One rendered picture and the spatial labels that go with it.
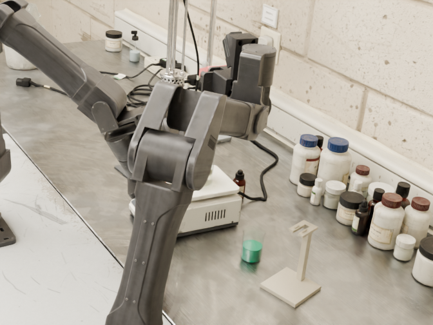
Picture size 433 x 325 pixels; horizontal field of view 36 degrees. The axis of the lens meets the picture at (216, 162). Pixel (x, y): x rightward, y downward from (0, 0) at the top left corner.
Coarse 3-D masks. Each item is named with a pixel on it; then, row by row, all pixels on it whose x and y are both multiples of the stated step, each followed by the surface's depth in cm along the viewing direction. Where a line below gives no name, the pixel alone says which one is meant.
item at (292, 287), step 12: (300, 228) 118; (312, 228) 117; (300, 252) 121; (300, 264) 122; (276, 276) 124; (288, 276) 124; (300, 276) 122; (264, 288) 121; (276, 288) 120; (288, 288) 120; (300, 288) 121; (312, 288) 121; (288, 300) 117; (300, 300) 118
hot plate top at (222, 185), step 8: (216, 168) 144; (216, 176) 140; (224, 176) 141; (216, 184) 137; (224, 184) 137; (232, 184) 138; (200, 192) 133; (208, 192) 134; (216, 192) 134; (224, 192) 135; (232, 192) 135; (192, 200) 132
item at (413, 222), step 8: (416, 200) 136; (424, 200) 136; (408, 208) 136; (416, 208) 135; (424, 208) 134; (408, 216) 136; (416, 216) 134; (424, 216) 134; (408, 224) 136; (416, 224) 135; (424, 224) 135; (400, 232) 139; (408, 232) 136; (416, 232) 136; (424, 232) 136; (416, 240) 136; (416, 248) 137
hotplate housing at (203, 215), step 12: (132, 204) 139; (192, 204) 132; (204, 204) 133; (216, 204) 134; (228, 204) 136; (240, 204) 137; (192, 216) 133; (204, 216) 134; (216, 216) 136; (228, 216) 137; (180, 228) 133; (192, 228) 134; (204, 228) 136; (216, 228) 138
